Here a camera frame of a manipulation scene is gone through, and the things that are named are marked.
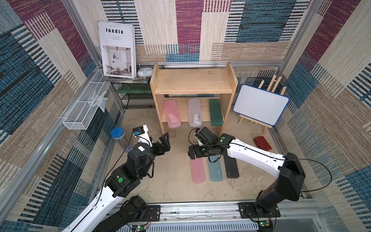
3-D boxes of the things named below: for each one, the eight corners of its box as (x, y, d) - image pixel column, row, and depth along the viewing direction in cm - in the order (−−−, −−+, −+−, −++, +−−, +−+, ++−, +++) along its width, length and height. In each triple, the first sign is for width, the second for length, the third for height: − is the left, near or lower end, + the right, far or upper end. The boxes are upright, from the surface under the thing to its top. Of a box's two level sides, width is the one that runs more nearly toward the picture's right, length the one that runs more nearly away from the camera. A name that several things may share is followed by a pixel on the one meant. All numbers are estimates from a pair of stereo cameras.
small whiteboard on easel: (235, 132, 106) (249, 99, 82) (230, 110, 121) (240, 76, 96) (272, 132, 106) (297, 99, 82) (262, 110, 121) (281, 76, 96)
